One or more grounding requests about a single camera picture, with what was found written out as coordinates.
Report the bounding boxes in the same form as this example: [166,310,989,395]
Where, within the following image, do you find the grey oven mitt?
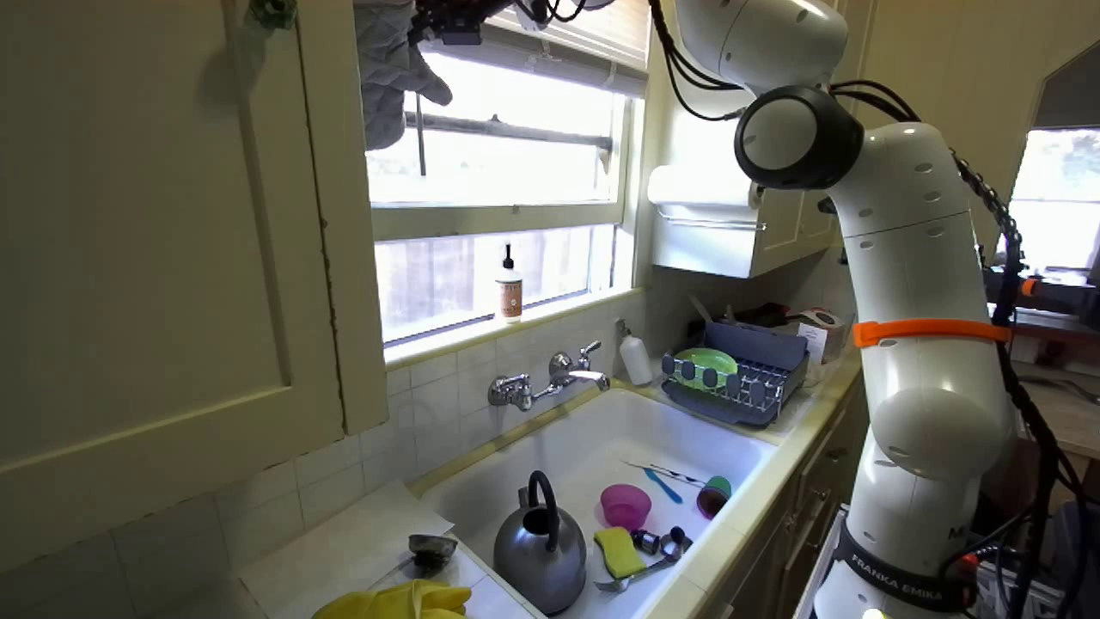
[353,0,454,152]

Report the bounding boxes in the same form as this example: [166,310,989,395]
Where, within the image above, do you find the white window blind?
[478,0,651,97]

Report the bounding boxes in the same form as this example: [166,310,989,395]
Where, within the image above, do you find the soap bottle with black pump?
[494,243,524,324]

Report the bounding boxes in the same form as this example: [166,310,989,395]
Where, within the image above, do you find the paper towel roll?
[646,162,767,230]

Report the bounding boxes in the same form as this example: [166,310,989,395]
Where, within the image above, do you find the chrome tap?
[487,340,612,412]

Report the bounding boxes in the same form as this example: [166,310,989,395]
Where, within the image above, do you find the cream cabinet door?
[0,0,346,522]

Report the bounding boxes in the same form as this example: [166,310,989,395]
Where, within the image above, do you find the white soap dispenser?
[615,319,655,387]

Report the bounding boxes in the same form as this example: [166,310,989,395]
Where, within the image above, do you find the cream cabinet over counter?
[648,112,840,279]

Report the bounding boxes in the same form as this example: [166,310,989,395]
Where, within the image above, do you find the green plate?
[672,346,739,390]

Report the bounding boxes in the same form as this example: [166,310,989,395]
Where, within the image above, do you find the white sink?
[412,386,779,619]

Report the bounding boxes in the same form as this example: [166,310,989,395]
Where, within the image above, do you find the grey dish rack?
[659,322,811,430]

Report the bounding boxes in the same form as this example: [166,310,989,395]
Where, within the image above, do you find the blue utensil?
[642,466,685,506]

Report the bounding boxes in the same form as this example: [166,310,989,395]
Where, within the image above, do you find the pink cup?
[599,483,653,532]

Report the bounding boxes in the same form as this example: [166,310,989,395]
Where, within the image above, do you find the dark sink strainer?
[407,533,460,576]

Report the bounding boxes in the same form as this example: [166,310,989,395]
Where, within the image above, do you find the green and purple cup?
[695,475,734,520]

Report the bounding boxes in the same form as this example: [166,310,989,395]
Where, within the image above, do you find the yellow sponge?
[593,525,647,580]

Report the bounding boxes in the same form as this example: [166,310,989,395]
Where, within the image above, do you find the black measuring cups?
[631,525,694,561]

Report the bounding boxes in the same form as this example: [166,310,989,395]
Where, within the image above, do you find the drawer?
[796,397,869,520]

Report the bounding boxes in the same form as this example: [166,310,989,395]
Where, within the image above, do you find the yellow rubber gloves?
[310,579,473,619]

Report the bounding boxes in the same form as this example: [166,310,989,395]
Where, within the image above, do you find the metal spoon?
[592,555,680,595]

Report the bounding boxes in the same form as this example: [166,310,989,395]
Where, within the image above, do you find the wooden table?
[985,301,1100,461]

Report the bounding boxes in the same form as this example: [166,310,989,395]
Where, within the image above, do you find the cream wall cabinet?
[0,0,389,575]

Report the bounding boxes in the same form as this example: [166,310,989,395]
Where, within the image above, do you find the grey kettle with black handle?
[492,469,589,616]

